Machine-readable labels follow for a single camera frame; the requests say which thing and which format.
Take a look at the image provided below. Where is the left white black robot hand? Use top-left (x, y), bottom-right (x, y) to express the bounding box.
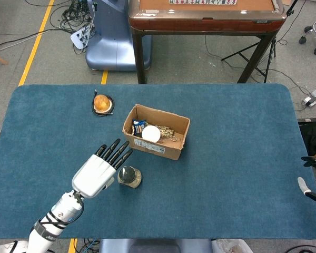
top-left (71, 139), bottom-right (134, 199)

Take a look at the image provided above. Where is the glass jar with black lid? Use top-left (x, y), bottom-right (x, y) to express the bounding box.
top-left (117, 165), bottom-right (143, 189)

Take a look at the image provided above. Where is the white paper cup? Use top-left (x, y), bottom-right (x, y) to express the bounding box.
top-left (141, 125), bottom-right (162, 143)

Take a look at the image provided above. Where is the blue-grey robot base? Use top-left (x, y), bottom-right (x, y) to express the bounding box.
top-left (85, 0), bottom-right (152, 71)

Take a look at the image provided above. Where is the open cardboard box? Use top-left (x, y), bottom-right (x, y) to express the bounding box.
top-left (122, 103), bottom-right (191, 161)

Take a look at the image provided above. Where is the blue snack packet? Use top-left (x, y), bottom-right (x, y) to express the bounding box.
top-left (132, 119), bottom-right (147, 138)

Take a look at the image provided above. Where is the white floor power strip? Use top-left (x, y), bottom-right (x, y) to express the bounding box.
top-left (302, 88), bottom-right (316, 108)

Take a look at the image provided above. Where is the grey-blue robot torso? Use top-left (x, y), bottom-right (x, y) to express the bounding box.
top-left (98, 238), bottom-right (214, 253)

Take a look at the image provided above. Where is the blue felt table mat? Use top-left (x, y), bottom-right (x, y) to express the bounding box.
top-left (0, 83), bottom-right (316, 240)

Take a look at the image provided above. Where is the white plastic bag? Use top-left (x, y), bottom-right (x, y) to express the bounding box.
top-left (212, 238), bottom-right (253, 253)

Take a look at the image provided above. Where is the white power strip with plugs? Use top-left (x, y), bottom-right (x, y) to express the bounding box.
top-left (70, 27), bottom-right (92, 50)

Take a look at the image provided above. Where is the black tripod stand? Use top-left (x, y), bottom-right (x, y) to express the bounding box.
top-left (221, 0), bottom-right (301, 84)

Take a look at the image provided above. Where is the brown mahjong table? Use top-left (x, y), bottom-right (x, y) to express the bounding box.
top-left (128, 0), bottom-right (288, 84)

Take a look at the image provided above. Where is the face-up mahjong tile row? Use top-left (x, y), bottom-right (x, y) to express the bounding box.
top-left (169, 0), bottom-right (238, 5)

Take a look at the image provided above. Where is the black coiled cable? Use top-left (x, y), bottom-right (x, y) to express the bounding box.
top-left (91, 89), bottom-right (115, 117)

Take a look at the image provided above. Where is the beige braided rope bundle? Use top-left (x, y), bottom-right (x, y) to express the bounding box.
top-left (157, 125), bottom-right (180, 143)

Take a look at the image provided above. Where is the tangle of black cables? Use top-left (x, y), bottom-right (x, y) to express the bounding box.
top-left (48, 0), bottom-right (96, 55)

